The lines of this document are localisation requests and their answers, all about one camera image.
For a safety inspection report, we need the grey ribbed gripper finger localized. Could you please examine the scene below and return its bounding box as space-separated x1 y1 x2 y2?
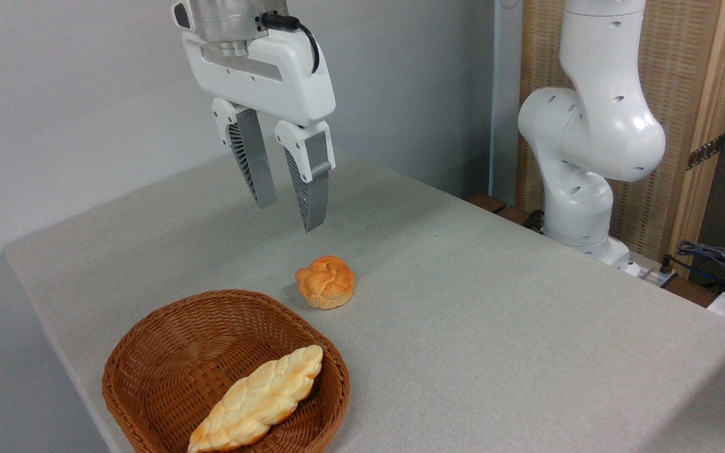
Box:
274 120 337 233
212 98 279 210

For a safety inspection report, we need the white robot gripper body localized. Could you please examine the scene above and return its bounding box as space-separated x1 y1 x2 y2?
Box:
172 0 336 128

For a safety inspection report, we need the long pale braided bread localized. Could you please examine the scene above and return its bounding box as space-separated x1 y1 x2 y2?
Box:
187 344 325 453

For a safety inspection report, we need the round orange bread bun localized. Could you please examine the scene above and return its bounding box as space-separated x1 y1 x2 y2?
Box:
295 255 356 310

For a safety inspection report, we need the brown woven wicker basket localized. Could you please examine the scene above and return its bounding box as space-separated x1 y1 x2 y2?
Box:
102 289 351 453

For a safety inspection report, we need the grey tablecloth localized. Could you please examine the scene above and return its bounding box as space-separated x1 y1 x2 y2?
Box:
3 146 725 453

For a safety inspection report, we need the metal screen hinge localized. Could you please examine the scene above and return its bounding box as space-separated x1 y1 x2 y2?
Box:
687 133 725 171

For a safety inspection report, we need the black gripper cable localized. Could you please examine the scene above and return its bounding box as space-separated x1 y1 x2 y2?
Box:
257 12 321 75

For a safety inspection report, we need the blue cable bundle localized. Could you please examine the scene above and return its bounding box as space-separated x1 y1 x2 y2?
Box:
676 240 725 296

